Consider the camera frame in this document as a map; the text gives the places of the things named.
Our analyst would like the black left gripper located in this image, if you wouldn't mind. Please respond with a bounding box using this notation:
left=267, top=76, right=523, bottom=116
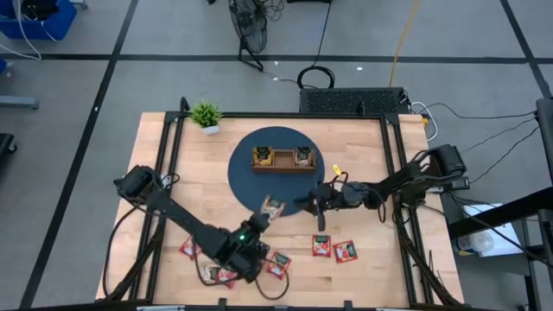
left=244, top=212, right=271, bottom=260

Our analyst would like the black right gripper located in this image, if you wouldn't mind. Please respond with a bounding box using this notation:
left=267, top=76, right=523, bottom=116
left=293, top=183, right=346, bottom=232

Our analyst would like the wooden three-compartment box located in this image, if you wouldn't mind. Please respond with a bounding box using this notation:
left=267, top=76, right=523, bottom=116
left=251, top=146, right=318, bottom=175

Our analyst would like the red tea sachet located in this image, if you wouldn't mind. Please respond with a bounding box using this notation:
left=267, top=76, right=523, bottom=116
left=215, top=267, right=239, bottom=289
left=311, top=234, right=333, bottom=258
left=265, top=251, right=293, bottom=281
left=179, top=236, right=198, bottom=261
left=332, top=239, right=359, bottom=264

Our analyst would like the orange tea sachet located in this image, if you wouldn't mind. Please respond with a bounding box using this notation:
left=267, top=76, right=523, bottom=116
left=254, top=146, right=274, bottom=168

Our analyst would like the round blue woven placemat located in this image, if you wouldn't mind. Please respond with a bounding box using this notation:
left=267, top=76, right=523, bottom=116
left=226, top=125, right=327, bottom=218

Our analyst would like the black perforated computer case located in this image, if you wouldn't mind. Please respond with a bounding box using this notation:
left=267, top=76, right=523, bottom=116
left=299, top=86, right=410, bottom=116

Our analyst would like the green plant white pot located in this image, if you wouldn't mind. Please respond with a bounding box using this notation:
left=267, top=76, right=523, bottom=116
left=188, top=99, right=225, bottom=136

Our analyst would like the clear plastic water bottle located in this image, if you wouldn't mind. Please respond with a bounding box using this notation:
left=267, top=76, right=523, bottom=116
left=451, top=231, right=496, bottom=257

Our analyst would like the black floor fan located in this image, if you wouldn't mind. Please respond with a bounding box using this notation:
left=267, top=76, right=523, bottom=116
left=227, top=0, right=269, bottom=73

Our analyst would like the black metal stand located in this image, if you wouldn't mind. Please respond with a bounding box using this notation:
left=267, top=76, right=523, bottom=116
left=447, top=185, right=553, bottom=311

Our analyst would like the white box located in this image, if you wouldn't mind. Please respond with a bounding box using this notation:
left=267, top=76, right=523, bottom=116
left=461, top=202, right=524, bottom=259

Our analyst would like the dark grey upright panel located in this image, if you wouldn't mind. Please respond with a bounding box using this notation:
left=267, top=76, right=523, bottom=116
left=535, top=98, right=553, bottom=182

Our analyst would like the black chair base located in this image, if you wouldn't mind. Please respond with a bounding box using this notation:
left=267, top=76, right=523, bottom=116
left=0, top=132, right=18, bottom=157

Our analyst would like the grey bench foot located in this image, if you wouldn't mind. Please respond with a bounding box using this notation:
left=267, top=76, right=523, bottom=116
left=0, top=94, right=40, bottom=111

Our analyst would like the blue plastic bin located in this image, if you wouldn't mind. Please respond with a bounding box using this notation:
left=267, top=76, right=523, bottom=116
left=0, top=0, right=79, bottom=41

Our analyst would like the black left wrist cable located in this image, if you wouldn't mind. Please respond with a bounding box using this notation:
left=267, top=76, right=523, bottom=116
left=254, top=258, right=291, bottom=301

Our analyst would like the coiled black cable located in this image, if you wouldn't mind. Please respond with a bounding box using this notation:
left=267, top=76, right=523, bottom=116
left=296, top=0, right=337, bottom=91

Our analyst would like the white cable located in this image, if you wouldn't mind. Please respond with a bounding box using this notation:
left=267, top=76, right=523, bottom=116
left=410, top=101, right=440, bottom=143
left=0, top=0, right=60, bottom=61

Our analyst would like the black power cable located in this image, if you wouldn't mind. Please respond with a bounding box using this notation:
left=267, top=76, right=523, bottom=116
left=102, top=202, right=146, bottom=299

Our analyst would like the yellow cable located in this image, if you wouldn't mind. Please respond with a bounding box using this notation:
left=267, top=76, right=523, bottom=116
left=388, top=0, right=421, bottom=87

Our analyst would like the thin black floor cable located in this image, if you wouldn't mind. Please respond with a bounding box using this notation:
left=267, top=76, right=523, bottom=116
left=461, top=116, right=537, bottom=153
left=469, top=126, right=542, bottom=184
left=417, top=102, right=537, bottom=121

